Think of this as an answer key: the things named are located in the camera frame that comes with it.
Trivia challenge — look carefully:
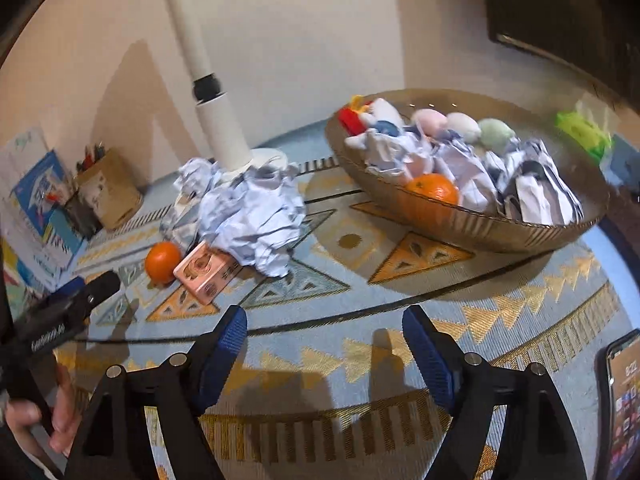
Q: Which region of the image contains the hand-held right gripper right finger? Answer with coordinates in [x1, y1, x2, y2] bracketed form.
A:
[401, 304, 588, 480]

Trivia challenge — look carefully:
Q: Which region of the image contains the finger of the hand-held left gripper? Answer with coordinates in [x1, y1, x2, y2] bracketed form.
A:
[80, 270, 122, 311]
[30, 276, 87, 312]

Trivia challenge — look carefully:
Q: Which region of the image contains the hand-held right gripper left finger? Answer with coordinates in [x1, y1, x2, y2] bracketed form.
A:
[62, 304, 249, 480]

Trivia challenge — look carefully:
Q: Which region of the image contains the woven wicker basket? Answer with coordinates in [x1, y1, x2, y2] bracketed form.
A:
[325, 89, 612, 255]

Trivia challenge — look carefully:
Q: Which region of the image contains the orange fruit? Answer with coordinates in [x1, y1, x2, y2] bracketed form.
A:
[145, 241, 184, 286]
[405, 173, 460, 207]

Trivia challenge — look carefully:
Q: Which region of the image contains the dark striped paper ball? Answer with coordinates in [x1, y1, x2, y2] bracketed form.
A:
[500, 139, 586, 227]

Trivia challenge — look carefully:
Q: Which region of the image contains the white cat plush toy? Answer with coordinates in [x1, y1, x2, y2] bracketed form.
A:
[345, 97, 409, 149]

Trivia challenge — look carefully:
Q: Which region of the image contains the red fries plush toy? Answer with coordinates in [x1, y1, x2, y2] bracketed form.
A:
[337, 95, 374, 136]

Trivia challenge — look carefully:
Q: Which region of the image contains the person's left hand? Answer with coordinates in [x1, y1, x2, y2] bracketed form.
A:
[0, 363, 84, 458]

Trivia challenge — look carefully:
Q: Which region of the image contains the yellow purple book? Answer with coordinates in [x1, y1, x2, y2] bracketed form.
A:
[0, 239, 32, 303]

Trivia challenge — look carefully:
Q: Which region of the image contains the dark mesh pen holder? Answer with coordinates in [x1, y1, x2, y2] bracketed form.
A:
[62, 192, 104, 241]

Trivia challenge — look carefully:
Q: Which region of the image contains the pink printed box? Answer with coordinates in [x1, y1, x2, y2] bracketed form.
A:
[173, 241, 242, 305]

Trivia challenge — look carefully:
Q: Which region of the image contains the tan pen holder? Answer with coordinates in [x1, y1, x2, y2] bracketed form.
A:
[75, 149, 145, 231]

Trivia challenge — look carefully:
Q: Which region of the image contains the crumpled plaid paper ball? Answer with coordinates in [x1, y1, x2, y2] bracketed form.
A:
[160, 195, 207, 254]

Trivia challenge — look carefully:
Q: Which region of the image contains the blue picture book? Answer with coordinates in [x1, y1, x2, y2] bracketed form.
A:
[9, 150, 89, 272]

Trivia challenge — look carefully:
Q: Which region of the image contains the bunch of coloured pens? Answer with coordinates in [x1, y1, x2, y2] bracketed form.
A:
[75, 142, 107, 172]

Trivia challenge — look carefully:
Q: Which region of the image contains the large crumpled white paper ball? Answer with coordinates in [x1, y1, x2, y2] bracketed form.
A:
[199, 162, 307, 279]

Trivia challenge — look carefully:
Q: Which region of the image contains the smartphone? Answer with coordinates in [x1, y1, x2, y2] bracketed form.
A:
[595, 329, 640, 480]

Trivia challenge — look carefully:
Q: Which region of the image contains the blue packet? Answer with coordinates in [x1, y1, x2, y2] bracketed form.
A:
[600, 135, 640, 197]

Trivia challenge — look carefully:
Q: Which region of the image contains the green crumpled wrapper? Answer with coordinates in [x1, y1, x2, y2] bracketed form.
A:
[555, 100, 614, 162]

